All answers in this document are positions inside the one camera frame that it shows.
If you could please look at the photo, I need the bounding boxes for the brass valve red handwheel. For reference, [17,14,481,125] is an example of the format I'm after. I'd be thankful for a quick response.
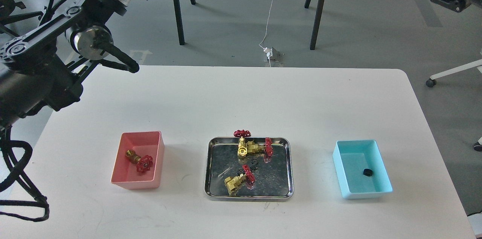
[233,129,251,158]
[224,164,258,196]
[125,150,154,174]
[247,137,273,157]

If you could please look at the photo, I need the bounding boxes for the small black gear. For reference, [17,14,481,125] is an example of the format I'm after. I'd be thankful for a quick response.
[363,168,374,177]
[249,158,259,172]

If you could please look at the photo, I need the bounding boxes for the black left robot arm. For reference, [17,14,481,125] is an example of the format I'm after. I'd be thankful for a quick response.
[0,0,178,222]

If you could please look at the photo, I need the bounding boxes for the pink plastic box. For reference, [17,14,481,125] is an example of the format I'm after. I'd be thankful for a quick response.
[111,131,164,189]

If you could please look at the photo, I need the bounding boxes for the upright brass valve red handwheel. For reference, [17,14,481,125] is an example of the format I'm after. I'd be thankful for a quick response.
[233,129,251,158]

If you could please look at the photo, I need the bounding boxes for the light blue plastic box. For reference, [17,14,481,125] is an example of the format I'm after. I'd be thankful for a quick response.
[333,140,393,199]

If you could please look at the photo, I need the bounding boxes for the brass valve front red handwheel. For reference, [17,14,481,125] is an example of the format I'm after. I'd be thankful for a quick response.
[224,164,258,196]

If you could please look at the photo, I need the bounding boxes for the black table leg left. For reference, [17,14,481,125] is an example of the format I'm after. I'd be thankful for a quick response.
[173,0,196,46]

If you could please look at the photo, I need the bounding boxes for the white chair caster leg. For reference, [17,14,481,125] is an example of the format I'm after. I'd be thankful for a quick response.
[424,59,481,156]

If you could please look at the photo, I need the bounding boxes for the white power adapter on floor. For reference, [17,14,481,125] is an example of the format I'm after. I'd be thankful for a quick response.
[263,47,282,62]

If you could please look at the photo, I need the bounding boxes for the black office chair base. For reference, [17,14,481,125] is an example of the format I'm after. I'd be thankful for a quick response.
[0,0,52,36]

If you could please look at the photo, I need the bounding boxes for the stainless steel tray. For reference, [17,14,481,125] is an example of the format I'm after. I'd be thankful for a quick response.
[204,137,294,201]

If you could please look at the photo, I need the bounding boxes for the white cable on floor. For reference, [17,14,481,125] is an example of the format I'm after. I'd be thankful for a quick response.
[259,0,281,68]

